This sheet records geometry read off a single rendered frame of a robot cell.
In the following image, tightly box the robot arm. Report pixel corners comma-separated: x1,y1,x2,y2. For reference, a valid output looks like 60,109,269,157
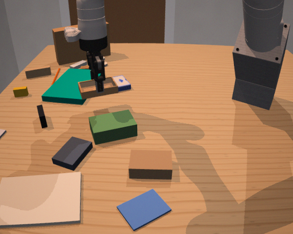
64,0,284,52

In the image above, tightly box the blue flat rectangular pad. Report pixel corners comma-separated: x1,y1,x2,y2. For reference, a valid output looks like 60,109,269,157
117,189,171,231

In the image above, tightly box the green flat rectangular slab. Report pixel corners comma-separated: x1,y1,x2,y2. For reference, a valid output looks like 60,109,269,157
42,69,91,105

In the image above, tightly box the small olive block with orange top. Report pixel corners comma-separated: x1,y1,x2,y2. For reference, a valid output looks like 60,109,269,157
13,86,28,98

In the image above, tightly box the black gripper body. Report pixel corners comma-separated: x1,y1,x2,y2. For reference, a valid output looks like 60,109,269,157
79,36,107,68

